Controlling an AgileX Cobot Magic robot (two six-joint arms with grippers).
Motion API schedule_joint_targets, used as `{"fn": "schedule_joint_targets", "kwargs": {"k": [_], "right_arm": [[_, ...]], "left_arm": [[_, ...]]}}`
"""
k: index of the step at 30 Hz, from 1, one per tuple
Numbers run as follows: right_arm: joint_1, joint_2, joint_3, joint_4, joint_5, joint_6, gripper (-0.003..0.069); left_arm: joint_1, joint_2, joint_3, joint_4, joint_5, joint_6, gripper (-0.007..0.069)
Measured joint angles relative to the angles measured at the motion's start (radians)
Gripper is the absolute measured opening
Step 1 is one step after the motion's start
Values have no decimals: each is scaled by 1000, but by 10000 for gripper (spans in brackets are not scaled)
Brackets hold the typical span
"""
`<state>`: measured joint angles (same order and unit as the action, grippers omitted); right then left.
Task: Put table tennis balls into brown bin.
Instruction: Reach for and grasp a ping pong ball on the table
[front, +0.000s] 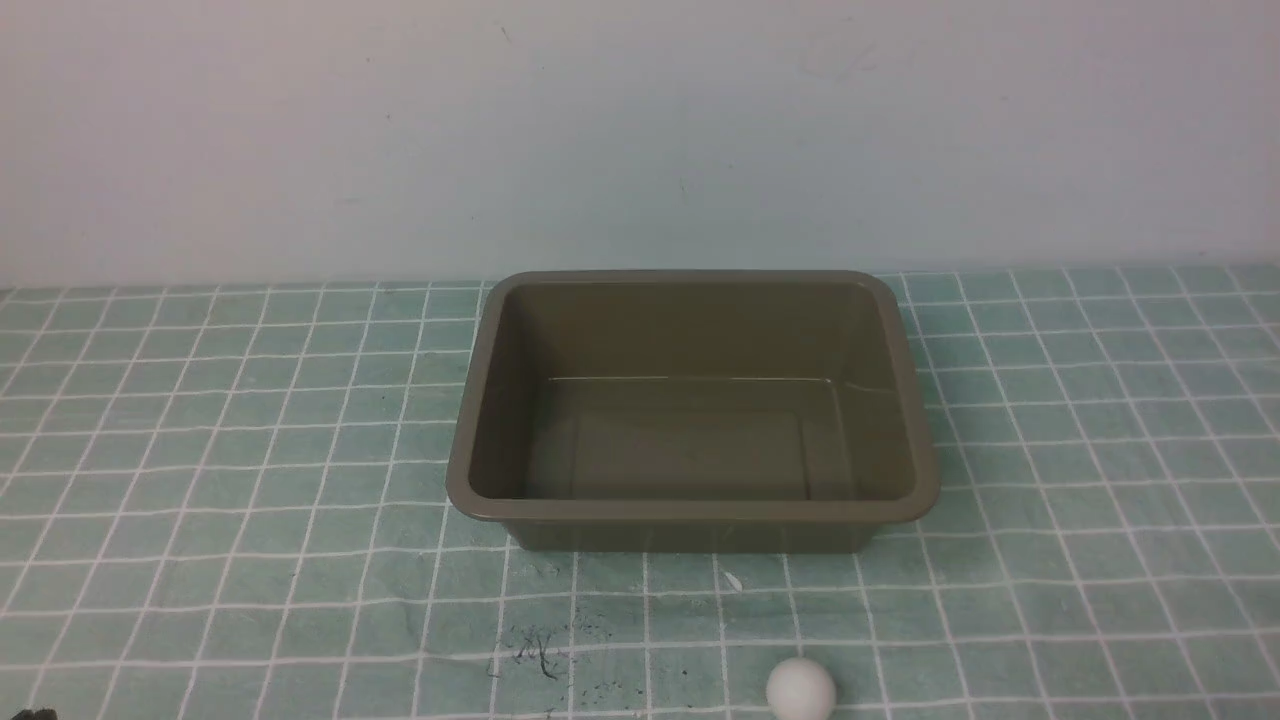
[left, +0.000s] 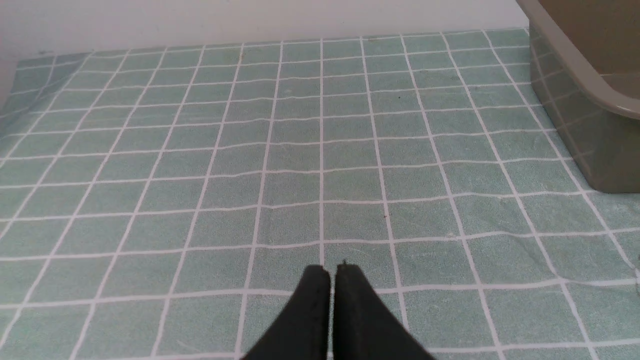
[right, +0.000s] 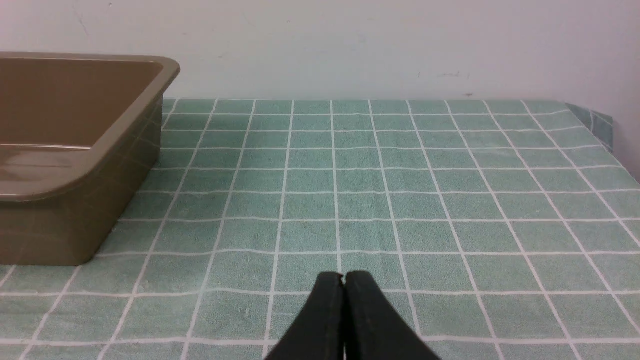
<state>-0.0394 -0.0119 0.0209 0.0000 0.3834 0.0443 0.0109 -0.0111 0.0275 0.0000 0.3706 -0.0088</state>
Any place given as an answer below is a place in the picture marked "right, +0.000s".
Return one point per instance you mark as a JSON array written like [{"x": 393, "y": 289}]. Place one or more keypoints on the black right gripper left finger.
[{"x": 316, "y": 332}]

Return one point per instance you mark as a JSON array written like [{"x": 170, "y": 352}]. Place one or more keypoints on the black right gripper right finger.
[{"x": 374, "y": 330}]

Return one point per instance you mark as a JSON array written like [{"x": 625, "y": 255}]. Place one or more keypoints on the green checkered tablecloth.
[{"x": 498, "y": 229}]

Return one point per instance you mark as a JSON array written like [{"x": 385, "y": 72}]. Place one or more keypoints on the olive brown plastic bin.
[{"x": 79, "y": 134}]

